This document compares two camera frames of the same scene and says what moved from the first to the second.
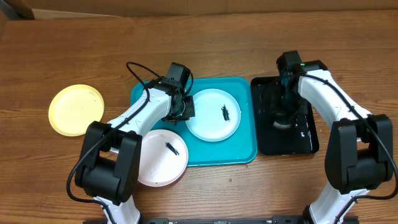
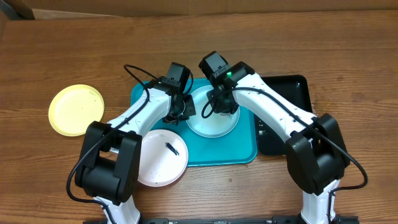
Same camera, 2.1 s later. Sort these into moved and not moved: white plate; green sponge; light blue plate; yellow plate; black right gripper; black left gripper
Moved: green sponge; black right gripper
Not moved: light blue plate; white plate; yellow plate; black left gripper
